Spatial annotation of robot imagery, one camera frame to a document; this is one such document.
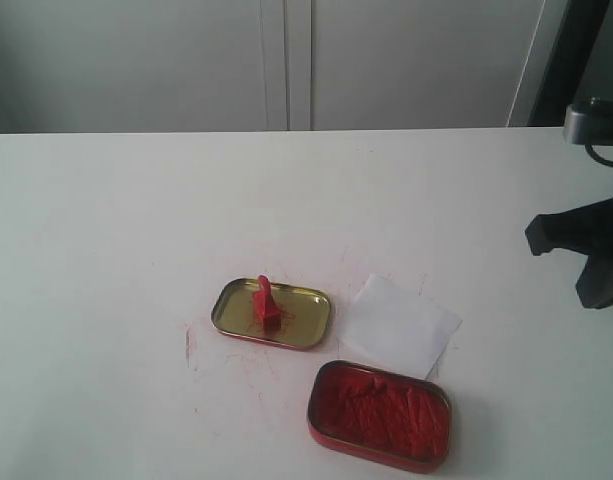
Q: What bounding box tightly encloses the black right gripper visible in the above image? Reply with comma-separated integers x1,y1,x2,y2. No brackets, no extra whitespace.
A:
525,196,613,310

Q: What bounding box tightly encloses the red ink pad tin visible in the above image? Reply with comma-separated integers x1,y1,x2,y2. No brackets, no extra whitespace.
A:
307,360,452,474

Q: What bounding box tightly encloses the red plastic stamp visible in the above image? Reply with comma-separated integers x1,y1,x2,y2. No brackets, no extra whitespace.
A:
252,275,282,332

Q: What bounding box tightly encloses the white paper sheet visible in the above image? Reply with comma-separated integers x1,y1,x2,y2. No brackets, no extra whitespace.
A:
338,274,462,379

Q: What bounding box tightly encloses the gold tin lid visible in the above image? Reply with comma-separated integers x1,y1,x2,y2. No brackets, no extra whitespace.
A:
211,278,333,351

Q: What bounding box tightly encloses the white cabinet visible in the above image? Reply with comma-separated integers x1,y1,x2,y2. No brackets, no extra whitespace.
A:
0,1,565,133

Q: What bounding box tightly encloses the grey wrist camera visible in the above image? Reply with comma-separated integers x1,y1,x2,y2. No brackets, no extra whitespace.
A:
563,98,613,146

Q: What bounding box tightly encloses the dark vertical post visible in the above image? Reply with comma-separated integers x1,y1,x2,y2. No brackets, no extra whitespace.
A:
527,0,610,127

